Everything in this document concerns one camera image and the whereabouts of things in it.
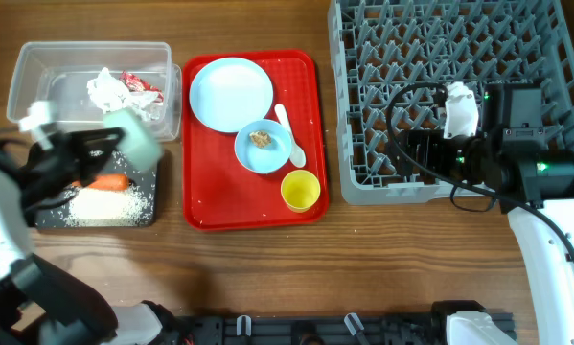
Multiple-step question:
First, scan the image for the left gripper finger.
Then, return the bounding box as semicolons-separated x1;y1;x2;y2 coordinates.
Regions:
79;149;113;185
70;127;125;147

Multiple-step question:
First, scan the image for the orange carrot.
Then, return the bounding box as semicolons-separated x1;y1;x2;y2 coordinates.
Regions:
86;173;131;192

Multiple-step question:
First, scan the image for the green bowl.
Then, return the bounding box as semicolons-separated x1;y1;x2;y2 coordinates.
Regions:
103;108;163;172

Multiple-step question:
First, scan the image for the white rice pile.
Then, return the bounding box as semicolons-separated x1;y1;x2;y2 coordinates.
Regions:
63;186;154;227

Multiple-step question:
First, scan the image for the white napkin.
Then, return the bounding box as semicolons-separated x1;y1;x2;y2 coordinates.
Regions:
86;67;165;122

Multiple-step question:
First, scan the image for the red snack wrapper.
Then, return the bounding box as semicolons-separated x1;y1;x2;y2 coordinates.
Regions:
119;72;164;103

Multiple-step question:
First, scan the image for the light blue plate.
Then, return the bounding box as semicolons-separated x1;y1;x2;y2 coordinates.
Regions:
189;57;274;133

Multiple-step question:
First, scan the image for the white plastic spoon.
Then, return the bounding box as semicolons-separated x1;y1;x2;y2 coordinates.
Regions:
274;103;307;168

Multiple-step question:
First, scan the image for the yellow cup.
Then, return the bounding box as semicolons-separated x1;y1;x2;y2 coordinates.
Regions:
281;170;321;213

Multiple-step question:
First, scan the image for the brown food scrap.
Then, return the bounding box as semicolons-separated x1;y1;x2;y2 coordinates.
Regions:
249;130;272;149

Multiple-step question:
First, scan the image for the light blue bowl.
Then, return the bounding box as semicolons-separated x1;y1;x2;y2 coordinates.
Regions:
234;119;292;174

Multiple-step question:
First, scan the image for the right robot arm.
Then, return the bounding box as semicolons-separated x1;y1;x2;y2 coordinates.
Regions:
387;81;574;344

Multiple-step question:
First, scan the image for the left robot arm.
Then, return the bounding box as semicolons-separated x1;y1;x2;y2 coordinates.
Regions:
0;126;193;344

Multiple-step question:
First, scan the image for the clear plastic waste bin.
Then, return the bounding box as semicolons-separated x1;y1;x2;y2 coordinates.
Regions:
7;41;182;142

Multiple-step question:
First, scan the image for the grey dishwasher rack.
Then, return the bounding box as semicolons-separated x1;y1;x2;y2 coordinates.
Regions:
328;0;574;205

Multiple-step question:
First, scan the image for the red serving tray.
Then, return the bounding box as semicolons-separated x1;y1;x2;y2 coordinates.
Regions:
181;49;329;232

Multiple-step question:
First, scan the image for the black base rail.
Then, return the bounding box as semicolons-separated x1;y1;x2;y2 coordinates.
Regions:
187;312;446;345

